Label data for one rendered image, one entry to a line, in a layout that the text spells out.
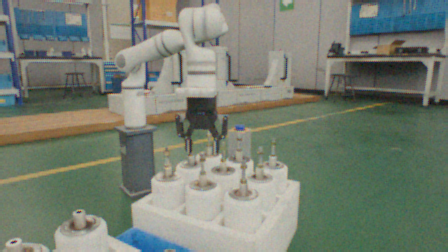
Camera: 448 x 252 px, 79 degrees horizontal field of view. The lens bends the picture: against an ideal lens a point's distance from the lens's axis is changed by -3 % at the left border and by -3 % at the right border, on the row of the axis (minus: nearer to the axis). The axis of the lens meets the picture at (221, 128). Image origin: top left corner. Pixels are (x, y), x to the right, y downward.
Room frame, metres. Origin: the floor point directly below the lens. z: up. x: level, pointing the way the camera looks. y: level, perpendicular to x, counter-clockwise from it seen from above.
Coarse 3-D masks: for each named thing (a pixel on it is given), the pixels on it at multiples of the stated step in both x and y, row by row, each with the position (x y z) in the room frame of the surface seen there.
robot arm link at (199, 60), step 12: (180, 12) 0.69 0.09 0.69; (192, 12) 0.68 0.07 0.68; (180, 24) 0.68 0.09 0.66; (192, 24) 0.67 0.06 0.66; (192, 36) 0.69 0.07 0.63; (192, 48) 0.67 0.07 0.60; (204, 48) 0.69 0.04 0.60; (192, 60) 0.68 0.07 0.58; (204, 60) 0.67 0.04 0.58; (192, 72) 0.68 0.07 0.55; (204, 72) 0.67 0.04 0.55
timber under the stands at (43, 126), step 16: (304, 96) 4.70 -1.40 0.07; (64, 112) 3.00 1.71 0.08; (80, 112) 3.00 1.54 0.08; (96, 112) 3.00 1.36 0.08; (112, 112) 2.99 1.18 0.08; (176, 112) 2.99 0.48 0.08; (224, 112) 3.36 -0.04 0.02; (0, 128) 2.19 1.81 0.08; (16, 128) 2.18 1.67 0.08; (32, 128) 2.18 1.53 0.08; (48, 128) 2.19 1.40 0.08; (64, 128) 2.24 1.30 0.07; (80, 128) 2.32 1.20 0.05; (96, 128) 2.40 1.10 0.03; (112, 128) 2.50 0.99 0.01; (0, 144) 1.96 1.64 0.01
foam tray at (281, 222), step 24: (288, 192) 0.81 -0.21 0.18; (144, 216) 0.70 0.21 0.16; (168, 216) 0.67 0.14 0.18; (216, 216) 0.66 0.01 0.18; (264, 216) 0.67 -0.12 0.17; (288, 216) 0.76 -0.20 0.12; (192, 240) 0.63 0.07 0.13; (216, 240) 0.60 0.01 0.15; (240, 240) 0.57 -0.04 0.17; (264, 240) 0.57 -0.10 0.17; (288, 240) 0.78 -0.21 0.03
